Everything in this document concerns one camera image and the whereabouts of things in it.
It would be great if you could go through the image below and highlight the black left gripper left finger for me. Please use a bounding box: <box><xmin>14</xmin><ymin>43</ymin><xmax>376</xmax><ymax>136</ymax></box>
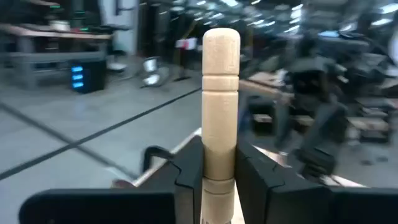
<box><xmin>18</xmin><ymin>135</ymin><xmax>205</xmax><ymax>224</ymax></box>

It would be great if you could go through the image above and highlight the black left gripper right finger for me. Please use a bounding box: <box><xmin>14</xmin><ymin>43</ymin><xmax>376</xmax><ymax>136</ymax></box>
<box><xmin>235</xmin><ymin>139</ymin><xmax>398</xmax><ymax>224</ymax></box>

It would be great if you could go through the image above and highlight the small wooden handled trowel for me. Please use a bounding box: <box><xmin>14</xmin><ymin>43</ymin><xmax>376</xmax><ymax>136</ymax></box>
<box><xmin>201</xmin><ymin>27</ymin><xmax>241</xmax><ymax>224</ymax></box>

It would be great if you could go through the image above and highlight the black computer tower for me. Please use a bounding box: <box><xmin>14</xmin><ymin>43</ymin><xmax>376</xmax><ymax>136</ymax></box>
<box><xmin>68</xmin><ymin>60</ymin><xmax>107</xmax><ymax>95</ymax></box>

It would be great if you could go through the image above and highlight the wooden top workbench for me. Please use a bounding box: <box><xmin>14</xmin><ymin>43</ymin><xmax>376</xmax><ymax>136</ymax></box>
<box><xmin>0</xmin><ymin>23</ymin><xmax>113</xmax><ymax>91</ymax></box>

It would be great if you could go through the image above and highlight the black arched edge bracket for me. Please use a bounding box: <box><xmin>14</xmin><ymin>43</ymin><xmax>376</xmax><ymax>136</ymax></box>
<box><xmin>142</xmin><ymin>145</ymin><xmax>175</xmax><ymax>174</ymax></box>

